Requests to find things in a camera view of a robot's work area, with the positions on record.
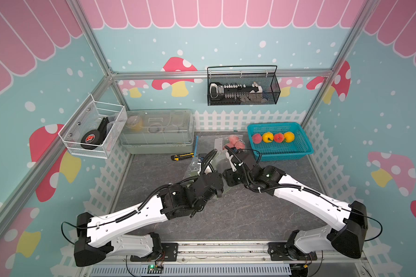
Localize clear blue zip-top bag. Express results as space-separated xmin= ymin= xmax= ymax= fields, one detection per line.
xmin=194 ymin=134 xmax=246 ymax=164

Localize pink peach front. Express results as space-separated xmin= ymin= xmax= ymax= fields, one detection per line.
xmin=251 ymin=133 xmax=262 ymax=144

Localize yellow peach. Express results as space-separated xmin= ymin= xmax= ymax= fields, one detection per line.
xmin=262 ymin=132 xmax=274 ymax=143
xmin=284 ymin=132 xmax=295 ymax=143

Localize large pink peach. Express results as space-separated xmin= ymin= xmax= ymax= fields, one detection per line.
xmin=224 ymin=143 xmax=234 ymax=150

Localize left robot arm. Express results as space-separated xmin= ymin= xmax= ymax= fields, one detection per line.
xmin=73 ymin=150 xmax=224 ymax=267

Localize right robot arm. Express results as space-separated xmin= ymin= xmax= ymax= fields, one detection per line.
xmin=223 ymin=146 xmax=370 ymax=260

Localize red orange peach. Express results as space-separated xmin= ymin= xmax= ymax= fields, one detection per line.
xmin=273 ymin=133 xmax=285 ymax=143

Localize yellow black utility knife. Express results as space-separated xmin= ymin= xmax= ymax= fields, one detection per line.
xmin=171 ymin=152 xmax=194 ymax=161

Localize teal plastic basket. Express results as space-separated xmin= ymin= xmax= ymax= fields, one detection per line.
xmin=247 ymin=122 xmax=314 ymax=162

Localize translucent green storage box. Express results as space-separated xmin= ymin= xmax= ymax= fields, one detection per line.
xmin=120 ymin=109 xmax=194 ymax=155

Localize white black items in basket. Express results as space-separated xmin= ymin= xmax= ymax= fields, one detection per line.
xmin=208 ymin=82 xmax=263 ymax=105

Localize small green circuit board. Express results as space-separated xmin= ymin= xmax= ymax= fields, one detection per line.
xmin=147 ymin=264 xmax=164 ymax=274

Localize black tape roll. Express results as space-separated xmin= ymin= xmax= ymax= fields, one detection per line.
xmin=80 ymin=117 xmax=109 ymax=150

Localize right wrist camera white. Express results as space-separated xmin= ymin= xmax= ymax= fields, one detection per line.
xmin=225 ymin=152 xmax=237 ymax=172

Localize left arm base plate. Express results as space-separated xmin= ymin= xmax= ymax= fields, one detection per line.
xmin=129 ymin=243 xmax=179 ymax=262

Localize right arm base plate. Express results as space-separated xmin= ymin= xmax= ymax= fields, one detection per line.
xmin=267 ymin=242 xmax=317 ymax=264

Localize black wire mesh basket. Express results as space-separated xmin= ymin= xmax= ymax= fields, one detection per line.
xmin=206 ymin=65 xmax=281 ymax=106

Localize clear acrylic wall bin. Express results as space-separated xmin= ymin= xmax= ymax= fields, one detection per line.
xmin=58 ymin=95 xmax=127 ymax=159

